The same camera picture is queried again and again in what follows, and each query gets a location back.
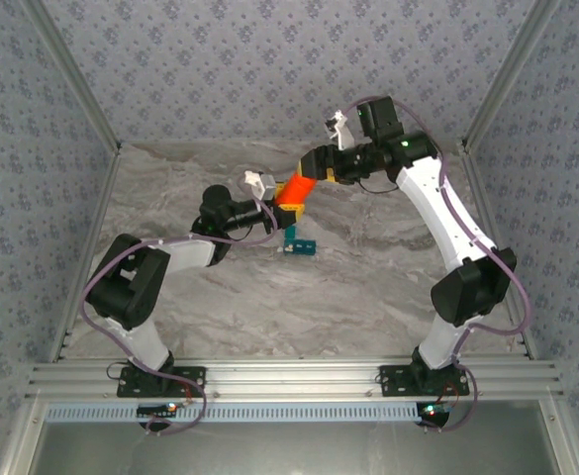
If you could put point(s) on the orange pill bottle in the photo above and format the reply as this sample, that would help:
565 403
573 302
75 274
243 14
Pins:
296 190

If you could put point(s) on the teal weekly pill organizer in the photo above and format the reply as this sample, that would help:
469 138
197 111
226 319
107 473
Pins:
305 246

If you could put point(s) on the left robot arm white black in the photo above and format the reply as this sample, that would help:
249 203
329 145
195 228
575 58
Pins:
125 282

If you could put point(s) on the grey metal sheet panel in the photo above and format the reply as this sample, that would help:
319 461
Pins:
289 450

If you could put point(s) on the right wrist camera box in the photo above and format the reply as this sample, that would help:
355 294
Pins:
339 129

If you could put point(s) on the aluminium table side rail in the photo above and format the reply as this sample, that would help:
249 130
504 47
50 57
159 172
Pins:
479 198
104 198

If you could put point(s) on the aluminium corner post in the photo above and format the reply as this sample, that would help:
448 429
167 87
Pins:
506 74
76 74

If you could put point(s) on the aluminium mounting rail beam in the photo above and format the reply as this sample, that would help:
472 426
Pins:
294 378

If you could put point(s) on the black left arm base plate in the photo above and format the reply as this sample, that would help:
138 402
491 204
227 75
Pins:
190 374

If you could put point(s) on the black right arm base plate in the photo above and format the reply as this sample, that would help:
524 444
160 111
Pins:
393 383

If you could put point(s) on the aluminium lower frame rail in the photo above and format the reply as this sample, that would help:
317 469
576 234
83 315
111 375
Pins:
562 440
24 440

